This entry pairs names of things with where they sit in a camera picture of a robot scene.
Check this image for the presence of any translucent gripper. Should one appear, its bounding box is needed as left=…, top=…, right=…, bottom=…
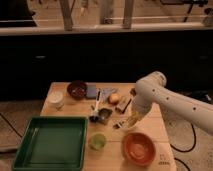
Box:
left=125, top=107, right=150, bottom=128

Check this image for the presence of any green plastic cup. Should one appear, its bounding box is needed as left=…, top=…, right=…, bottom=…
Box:
left=89, top=133, right=106, bottom=150

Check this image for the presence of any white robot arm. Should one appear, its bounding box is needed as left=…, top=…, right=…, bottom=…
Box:
left=126, top=71, right=213, bottom=135

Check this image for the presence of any white cup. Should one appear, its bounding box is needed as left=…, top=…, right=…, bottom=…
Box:
left=47, top=91, right=64, bottom=108

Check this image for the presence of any brown wooden block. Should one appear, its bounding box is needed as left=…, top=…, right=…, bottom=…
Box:
left=115, top=97, right=131, bottom=114

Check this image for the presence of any dark grape bunch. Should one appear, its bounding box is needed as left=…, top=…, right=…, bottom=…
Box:
left=130, top=88, right=137, bottom=97

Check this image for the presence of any orange fruit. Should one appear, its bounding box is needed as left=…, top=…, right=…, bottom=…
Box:
left=108, top=93, right=120, bottom=104

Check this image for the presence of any small dark clip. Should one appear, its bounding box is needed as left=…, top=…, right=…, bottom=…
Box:
left=113, top=122, right=123, bottom=129

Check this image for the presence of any grey metal object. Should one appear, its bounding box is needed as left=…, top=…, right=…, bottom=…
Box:
left=98, top=108, right=112, bottom=125

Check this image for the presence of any crumpled silver wrapper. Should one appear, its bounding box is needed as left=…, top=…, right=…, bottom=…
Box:
left=101, top=88, right=118, bottom=100

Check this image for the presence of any orange bowl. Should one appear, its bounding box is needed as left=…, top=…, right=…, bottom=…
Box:
left=121, top=132, right=156, bottom=167

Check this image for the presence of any dark red bowl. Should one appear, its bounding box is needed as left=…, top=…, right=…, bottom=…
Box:
left=67, top=80, right=87, bottom=100

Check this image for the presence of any green plastic tray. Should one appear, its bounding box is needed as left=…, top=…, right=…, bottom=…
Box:
left=12, top=116, right=88, bottom=171

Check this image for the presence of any white handled brush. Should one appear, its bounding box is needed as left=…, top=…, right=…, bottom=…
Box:
left=89, top=91, right=101, bottom=123

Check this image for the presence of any black floor cable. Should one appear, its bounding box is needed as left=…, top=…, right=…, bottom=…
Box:
left=169, top=122, right=198, bottom=154

